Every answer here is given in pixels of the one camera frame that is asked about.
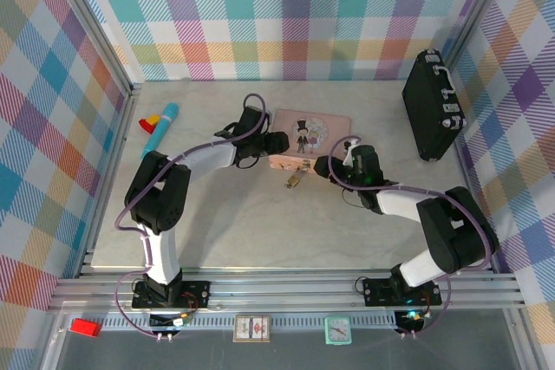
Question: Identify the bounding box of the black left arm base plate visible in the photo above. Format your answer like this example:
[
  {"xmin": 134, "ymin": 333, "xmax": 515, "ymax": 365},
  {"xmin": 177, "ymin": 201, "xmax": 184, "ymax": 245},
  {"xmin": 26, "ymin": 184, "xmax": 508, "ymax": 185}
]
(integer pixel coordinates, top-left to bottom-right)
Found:
[{"xmin": 132, "ymin": 278, "xmax": 212, "ymax": 311}]

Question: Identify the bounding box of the long aluminium mounting rail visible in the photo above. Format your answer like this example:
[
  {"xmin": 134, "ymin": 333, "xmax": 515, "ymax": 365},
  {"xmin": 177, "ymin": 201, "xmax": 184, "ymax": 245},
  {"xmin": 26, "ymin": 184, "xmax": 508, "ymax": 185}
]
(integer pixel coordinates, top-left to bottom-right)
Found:
[{"xmin": 47, "ymin": 272, "xmax": 528, "ymax": 313}]

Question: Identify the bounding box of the red and yellow toy block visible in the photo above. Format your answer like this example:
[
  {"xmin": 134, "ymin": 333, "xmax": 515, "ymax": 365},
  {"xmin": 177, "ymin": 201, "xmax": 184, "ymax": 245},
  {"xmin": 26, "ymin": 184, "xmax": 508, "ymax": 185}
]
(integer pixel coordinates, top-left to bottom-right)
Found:
[{"xmin": 138, "ymin": 114, "xmax": 161, "ymax": 135}]

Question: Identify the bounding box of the aluminium frame side rail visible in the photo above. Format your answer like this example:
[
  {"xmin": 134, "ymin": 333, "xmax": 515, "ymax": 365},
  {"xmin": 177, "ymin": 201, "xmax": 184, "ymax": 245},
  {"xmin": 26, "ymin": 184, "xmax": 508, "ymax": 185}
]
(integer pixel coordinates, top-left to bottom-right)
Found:
[{"xmin": 77, "ymin": 83, "xmax": 142, "ymax": 278}]

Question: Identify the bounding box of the pink wedding-print gift box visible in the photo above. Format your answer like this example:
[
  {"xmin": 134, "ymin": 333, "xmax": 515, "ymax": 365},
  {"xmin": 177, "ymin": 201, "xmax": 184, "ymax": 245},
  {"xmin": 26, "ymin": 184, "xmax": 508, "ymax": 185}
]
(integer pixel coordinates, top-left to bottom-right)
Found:
[{"xmin": 267, "ymin": 108, "xmax": 352, "ymax": 172}]

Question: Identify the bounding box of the perforated grey cable tray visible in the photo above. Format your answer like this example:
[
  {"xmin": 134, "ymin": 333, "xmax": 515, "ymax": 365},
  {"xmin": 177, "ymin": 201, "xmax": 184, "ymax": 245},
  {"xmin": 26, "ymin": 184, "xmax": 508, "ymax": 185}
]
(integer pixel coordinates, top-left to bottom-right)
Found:
[{"xmin": 99, "ymin": 315, "xmax": 407, "ymax": 333}]

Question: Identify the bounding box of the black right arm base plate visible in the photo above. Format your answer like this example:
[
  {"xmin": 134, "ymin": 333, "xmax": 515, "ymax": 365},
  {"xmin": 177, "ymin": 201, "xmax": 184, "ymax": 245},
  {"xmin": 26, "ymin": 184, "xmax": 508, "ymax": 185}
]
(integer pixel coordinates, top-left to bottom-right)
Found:
[{"xmin": 362, "ymin": 276, "xmax": 443, "ymax": 307}]

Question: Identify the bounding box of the teal square alarm clock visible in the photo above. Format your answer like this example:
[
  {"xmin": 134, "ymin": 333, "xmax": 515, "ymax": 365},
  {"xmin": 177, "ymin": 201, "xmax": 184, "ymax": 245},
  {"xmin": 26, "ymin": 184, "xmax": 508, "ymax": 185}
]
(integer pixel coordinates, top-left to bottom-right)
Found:
[{"xmin": 323, "ymin": 316, "xmax": 351, "ymax": 345}]

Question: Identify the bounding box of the aluminium frame corner post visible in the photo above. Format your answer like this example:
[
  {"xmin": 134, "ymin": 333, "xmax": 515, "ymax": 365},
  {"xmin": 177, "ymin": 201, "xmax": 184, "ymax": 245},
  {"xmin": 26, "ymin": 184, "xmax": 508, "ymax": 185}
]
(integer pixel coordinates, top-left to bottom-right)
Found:
[
  {"xmin": 446, "ymin": 0, "xmax": 511, "ymax": 70},
  {"xmin": 45, "ymin": 0, "xmax": 142, "ymax": 94}
]

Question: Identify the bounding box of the black aluminium-edged briefcase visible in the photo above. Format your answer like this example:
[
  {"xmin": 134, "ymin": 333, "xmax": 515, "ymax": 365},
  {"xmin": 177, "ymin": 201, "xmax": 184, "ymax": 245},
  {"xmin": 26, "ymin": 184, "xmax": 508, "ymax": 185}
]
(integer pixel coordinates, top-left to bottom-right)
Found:
[{"xmin": 402, "ymin": 48, "xmax": 468, "ymax": 162}]

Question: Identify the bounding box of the red toy brick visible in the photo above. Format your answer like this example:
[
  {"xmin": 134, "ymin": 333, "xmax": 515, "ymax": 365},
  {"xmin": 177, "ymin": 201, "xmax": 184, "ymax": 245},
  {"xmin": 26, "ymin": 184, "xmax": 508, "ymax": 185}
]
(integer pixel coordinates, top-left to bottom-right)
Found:
[{"xmin": 69, "ymin": 317, "xmax": 104, "ymax": 339}]

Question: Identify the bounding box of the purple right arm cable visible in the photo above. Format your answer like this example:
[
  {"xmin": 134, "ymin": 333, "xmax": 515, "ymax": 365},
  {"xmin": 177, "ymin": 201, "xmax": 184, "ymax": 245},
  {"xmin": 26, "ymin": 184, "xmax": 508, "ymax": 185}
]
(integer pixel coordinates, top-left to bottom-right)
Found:
[{"xmin": 327, "ymin": 134, "xmax": 500, "ymax": 339}]

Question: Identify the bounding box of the teal marker pen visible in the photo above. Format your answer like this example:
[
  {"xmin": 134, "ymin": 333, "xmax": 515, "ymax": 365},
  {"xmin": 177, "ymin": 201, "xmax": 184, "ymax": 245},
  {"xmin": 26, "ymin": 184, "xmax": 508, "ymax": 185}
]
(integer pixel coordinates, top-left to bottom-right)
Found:
[{"xmin": 140, "ymin": 102, "xmax": 180, "ymax": 161}]

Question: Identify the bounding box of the playing card box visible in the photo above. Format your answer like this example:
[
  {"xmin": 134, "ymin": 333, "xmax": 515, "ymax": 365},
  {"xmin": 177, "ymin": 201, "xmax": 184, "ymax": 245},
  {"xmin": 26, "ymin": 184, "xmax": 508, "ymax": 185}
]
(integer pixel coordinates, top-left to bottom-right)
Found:
[{"xmin": 232, "ymin": 315, "xmax": 272, "ymax": 344}]

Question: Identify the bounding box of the brass padlock with chrome shackle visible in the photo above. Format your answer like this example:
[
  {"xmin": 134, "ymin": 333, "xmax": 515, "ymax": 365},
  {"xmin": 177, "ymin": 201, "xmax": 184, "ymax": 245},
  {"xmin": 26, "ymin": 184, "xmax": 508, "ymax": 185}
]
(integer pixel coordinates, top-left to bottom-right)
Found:
[{"xmin": 286, "ymin": 168, "xmax": 311, "ymax": 188}]

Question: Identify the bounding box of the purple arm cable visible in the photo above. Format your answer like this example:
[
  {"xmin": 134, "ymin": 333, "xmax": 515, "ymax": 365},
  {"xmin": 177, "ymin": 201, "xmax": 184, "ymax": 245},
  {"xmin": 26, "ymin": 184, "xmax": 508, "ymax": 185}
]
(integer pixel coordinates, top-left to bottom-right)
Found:
[
  {"xmin": 113, "ymin": 92, "xmax": 272, "ymax": 341},
  {"xmin": 327, "ymin": 134, "xmax": 500, "ymax": 339}
]

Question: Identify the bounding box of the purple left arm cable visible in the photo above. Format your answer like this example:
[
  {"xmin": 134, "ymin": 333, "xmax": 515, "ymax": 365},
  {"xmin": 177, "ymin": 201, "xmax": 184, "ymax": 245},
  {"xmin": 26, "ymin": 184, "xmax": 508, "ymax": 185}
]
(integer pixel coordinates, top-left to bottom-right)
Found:
[{"xmin": 113, "ymin": 92, "xmax": 272, "ymax": 341}]

